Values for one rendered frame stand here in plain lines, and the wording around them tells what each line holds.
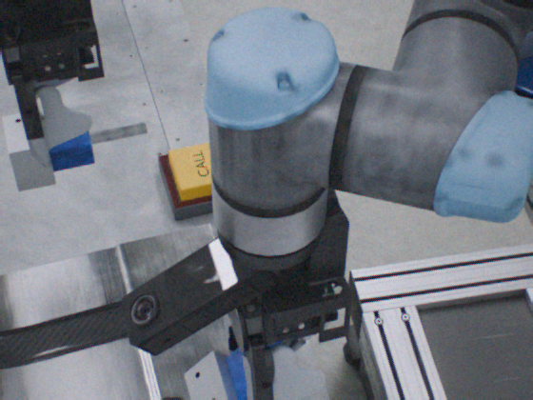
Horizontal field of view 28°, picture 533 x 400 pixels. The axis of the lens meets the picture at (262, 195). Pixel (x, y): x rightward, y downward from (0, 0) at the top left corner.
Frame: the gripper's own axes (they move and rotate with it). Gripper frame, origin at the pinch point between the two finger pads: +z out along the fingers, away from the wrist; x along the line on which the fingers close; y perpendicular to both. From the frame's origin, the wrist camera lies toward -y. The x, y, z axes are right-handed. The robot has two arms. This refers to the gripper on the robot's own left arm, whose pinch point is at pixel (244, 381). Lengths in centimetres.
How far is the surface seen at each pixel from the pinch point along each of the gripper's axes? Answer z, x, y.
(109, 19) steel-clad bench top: 12, 62, 0
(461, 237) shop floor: 92, 74, 64
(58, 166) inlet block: -0.8, 27.1, -10.7
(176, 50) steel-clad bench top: 12, 54, 6
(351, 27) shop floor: 92, 142, 65
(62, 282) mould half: 3.3, 16.6, -12.6
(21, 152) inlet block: -3.8, 26.8, -13.7
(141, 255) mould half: 2.8, 17.2, -5.1
